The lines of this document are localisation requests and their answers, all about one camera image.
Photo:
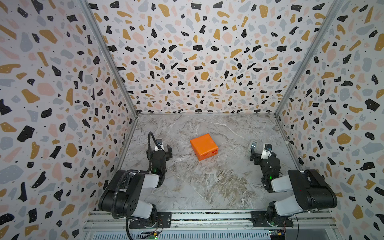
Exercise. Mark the white tape dispenser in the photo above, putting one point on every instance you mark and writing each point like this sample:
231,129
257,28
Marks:
251,148

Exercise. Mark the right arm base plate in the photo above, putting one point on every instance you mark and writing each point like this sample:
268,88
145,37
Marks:
268,219

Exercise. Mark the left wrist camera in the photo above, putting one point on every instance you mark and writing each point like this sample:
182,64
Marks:
158,145

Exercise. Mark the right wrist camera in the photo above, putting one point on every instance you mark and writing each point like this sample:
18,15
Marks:
264,154

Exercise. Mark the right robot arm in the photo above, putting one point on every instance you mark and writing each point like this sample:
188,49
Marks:
310,190

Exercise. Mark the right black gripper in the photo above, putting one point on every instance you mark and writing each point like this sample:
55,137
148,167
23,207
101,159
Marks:
253,155

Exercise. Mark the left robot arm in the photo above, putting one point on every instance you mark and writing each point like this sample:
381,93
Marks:
121,198

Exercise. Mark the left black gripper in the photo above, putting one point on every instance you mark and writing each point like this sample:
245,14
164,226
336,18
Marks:
168,154

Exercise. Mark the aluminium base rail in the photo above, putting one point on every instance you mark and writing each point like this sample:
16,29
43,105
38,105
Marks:
213,225

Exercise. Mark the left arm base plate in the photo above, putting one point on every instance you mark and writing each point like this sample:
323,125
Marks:
161,220

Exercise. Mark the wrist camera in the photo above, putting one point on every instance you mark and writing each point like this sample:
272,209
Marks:
158,145
264,154

